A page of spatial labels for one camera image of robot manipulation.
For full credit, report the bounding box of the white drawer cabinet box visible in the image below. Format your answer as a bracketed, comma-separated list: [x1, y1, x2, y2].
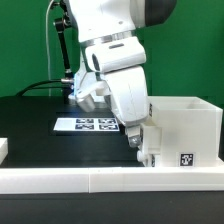
[143, 96, 223, 168]

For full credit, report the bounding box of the white front fence wall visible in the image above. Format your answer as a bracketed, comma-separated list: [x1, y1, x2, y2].
[0, 166, 224, 194]

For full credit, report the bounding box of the white fence wall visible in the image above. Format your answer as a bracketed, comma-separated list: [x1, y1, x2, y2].
[215, 157, 224, 167]
[0, 166, 224, 194]
[0, 138, 8, 165]

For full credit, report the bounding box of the white left fence wall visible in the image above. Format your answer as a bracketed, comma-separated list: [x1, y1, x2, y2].
[0, 138, 8, 165]

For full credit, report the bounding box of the white front drawer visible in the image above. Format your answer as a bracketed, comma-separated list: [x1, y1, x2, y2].
[137, 150, 156, 167]

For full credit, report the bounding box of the white right fence wall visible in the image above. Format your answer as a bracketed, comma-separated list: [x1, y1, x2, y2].
[215, 157, 224, 167]

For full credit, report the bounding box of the white marker tag plate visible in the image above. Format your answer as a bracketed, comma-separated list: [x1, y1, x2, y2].
[53, 118, 119, 132]

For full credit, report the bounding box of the black cable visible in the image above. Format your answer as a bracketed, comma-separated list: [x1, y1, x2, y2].
[14, 79, 74, 98]

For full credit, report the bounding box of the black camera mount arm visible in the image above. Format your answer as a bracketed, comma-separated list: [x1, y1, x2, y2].
[54, 0, 74, 84]

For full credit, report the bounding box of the white drawer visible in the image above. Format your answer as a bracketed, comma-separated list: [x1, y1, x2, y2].
[140, 124, 162, 155]
[137, 150, 156, 167]

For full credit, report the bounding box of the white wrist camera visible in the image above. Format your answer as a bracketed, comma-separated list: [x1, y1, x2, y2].
[76, 37, 146, 111]

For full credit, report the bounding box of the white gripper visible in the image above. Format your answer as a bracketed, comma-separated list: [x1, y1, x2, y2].
[105, 66, 149, 148]

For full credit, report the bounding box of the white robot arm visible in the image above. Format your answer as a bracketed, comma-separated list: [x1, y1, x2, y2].
[65, 0, 177, 147]

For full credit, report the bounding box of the white thin cable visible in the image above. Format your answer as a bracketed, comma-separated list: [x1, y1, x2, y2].
[45, 0, 56, 97]

